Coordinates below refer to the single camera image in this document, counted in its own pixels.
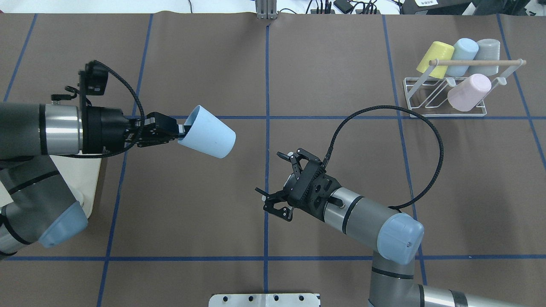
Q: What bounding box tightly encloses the cream plastic tray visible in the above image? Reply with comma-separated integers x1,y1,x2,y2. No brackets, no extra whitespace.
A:
51,156,102,218

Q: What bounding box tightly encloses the aluminium frame post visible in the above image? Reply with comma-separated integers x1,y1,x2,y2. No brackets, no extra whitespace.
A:
254,0,278,20

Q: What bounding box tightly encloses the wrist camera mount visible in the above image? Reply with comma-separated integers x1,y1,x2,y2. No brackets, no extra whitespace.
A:
285,160,342,222
51,60,109,107

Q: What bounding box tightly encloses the black braided left cable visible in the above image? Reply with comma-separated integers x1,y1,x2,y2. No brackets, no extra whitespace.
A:
55,60,146,159

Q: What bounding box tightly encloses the light blue plastic cup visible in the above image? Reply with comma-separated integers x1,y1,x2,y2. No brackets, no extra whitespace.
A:
445,38,479,77

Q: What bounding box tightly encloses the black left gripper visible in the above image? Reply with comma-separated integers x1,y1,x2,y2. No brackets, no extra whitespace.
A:
81,107,186,155

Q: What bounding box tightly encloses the grey plastic cup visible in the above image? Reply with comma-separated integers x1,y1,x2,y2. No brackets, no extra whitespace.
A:
468,38,500,77

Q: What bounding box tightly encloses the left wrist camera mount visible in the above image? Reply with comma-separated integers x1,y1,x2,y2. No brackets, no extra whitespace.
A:
51,60,109,107

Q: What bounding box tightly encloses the black braided right cable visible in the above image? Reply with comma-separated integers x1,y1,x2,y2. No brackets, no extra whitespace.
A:
322,105,445,211

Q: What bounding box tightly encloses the black braided cable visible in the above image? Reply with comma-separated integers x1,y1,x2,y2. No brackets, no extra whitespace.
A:
55,60,146,159
322,105,445,211

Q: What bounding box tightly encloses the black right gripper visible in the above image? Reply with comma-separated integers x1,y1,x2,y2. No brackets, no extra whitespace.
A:
255,148,322,222

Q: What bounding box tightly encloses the pink plastic cup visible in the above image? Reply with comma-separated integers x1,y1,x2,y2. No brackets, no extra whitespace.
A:
447,74,492,112

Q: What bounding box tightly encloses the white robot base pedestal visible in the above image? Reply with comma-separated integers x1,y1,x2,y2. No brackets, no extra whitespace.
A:
208,293,321,307

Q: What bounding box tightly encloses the yellow plastic cup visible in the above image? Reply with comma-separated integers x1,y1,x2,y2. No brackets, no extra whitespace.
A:
416,41,455,79

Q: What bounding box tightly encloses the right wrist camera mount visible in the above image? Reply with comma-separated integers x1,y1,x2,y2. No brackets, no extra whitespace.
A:
285,160,342,222

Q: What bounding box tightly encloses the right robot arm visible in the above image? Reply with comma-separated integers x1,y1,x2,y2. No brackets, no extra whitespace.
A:
256,148,515,307

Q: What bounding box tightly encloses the white wire cup rack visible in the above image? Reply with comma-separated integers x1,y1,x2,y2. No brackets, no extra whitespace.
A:
402,38,526,117

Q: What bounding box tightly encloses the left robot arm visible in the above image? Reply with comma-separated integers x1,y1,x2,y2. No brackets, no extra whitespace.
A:
1,103,192,260

